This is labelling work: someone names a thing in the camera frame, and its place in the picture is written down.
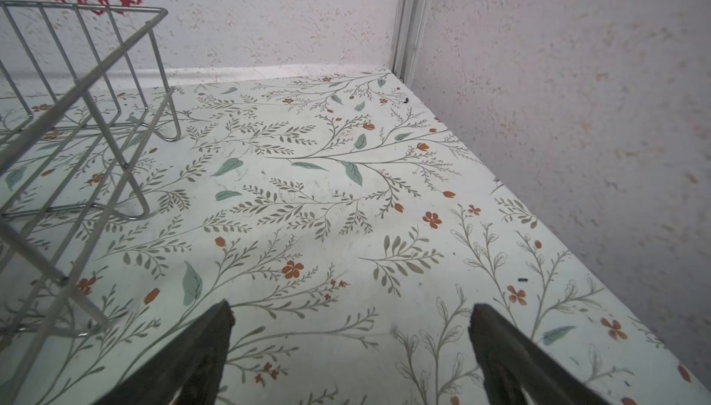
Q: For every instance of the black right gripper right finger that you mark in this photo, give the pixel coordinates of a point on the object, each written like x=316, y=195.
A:
x=515, y=370

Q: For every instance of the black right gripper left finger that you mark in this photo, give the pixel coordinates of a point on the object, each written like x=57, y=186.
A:
x=188, y=370

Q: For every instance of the silver wire dish rack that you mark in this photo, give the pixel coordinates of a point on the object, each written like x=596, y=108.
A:
x=85, y=105

